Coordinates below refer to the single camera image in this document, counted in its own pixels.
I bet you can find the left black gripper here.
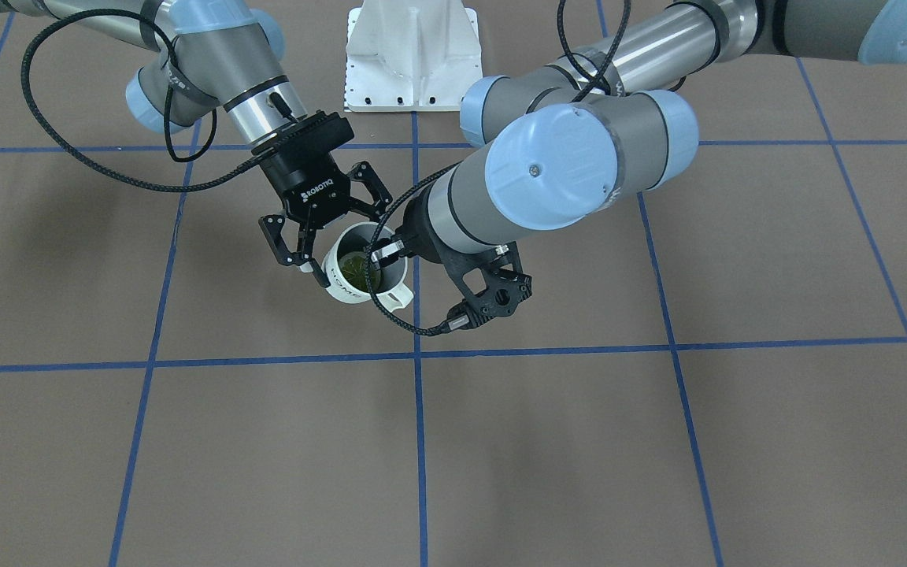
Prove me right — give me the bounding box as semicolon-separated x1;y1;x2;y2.
363;193;442;272

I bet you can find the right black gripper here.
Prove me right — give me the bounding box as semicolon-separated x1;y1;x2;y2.
253;112;394;288

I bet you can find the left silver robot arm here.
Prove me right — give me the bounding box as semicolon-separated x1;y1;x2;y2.
370;1;907;268

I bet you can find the white pedestal column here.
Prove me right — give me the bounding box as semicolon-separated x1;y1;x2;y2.
343;1;483;113

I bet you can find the white mug with handle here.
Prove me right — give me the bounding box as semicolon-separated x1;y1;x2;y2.
324;222;414;313

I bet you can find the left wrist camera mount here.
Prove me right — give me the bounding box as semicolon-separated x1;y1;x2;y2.
439;242;533;332

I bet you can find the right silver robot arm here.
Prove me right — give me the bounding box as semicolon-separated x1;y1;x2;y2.
0;1;391;288

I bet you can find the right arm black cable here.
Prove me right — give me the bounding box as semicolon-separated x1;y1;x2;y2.
20;8;297;194

